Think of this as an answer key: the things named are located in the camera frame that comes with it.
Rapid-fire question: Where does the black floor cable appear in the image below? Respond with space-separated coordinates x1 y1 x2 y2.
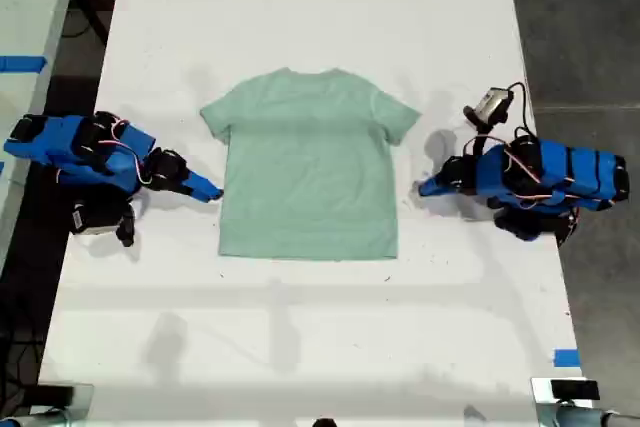
62 4 104 41

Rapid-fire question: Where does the black box on clear plate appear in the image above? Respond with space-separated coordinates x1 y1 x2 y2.
27 382 96 418

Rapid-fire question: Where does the long blue tape strip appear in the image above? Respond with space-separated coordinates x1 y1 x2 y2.
0 54 49 74

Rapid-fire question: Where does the black and silver camera box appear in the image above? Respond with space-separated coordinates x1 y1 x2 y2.
472 87 515 127

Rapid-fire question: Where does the pale green T-shirt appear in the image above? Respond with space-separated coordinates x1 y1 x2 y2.
198 66 424 263

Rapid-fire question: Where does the curved black camera stalk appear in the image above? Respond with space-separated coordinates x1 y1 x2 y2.
462 105 496 161

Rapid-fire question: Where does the grey metal clamp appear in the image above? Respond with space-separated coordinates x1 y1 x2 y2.
537 402 640 427
0 407 91 427

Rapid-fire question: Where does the short blue tape strip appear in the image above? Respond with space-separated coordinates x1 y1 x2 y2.
553 347 583 369

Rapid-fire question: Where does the black camera box with label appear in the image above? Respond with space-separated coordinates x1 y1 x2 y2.
68 200 126 238

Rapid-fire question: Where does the short black camera stalk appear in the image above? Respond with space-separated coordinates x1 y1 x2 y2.
114 202 137 249

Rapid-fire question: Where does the black camera cable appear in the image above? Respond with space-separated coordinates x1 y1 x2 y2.
505 80 539 141

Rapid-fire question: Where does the white side table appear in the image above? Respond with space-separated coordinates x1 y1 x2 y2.
0 0 85 268

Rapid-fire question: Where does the black box on white bracket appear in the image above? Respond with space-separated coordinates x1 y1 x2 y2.
530 376 601 406

